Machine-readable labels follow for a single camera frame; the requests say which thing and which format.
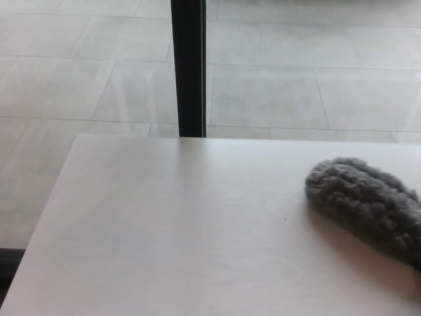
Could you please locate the black vertical window frame post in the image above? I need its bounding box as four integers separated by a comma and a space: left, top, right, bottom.
170, 0, 208, 138

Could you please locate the grey fluffy microfibre duster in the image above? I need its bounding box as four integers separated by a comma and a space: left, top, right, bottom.
305, 157, 421, 275

